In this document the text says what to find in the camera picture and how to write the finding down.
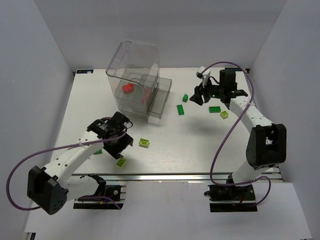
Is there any lime long brick front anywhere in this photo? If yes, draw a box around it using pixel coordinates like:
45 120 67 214
116 157 127 168

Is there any lime small brick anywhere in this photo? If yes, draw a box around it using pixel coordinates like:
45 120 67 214
220 111 229 119

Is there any lime rounded brick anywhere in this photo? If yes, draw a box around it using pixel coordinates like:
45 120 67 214
138 138 150 148

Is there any red small brick front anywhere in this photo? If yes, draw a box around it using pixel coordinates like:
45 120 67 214
144 88 152 98

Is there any red rounded brick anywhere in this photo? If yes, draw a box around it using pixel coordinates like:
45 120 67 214
121 83 135 95

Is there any clear plastic drawer cover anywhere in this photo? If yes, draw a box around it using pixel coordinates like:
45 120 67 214
105 39 160 121

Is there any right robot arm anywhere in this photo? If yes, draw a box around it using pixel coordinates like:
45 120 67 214
190 66 287 186

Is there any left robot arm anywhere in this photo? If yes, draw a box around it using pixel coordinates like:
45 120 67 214
27 111 134 215

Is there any green square brick left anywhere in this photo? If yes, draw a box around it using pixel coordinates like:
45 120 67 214
94 149 103 155

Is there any small green cube brick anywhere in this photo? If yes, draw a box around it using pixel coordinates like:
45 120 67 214
182 94 189 103

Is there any green flat long brick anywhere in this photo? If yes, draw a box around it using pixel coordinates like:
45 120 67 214
208 106 221 113

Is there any dark green long brick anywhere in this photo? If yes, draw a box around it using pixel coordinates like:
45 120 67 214
176 104 185 116

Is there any right blue table label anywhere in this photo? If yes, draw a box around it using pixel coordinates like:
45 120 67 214
224 67 242 72

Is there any blue table label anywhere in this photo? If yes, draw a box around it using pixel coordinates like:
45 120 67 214
76 69 94 74
224 67 242 72

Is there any left blue table label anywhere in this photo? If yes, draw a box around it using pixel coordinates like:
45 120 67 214
76 69 94 74

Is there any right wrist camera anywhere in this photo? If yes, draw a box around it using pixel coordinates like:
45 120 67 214
196 66 211 87

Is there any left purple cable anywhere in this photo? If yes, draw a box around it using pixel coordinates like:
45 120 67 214
5 117 133 211

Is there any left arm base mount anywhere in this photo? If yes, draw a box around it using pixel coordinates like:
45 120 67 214
73 173 126 210

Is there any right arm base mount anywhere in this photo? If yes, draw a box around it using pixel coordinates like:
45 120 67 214
204 184 258 213

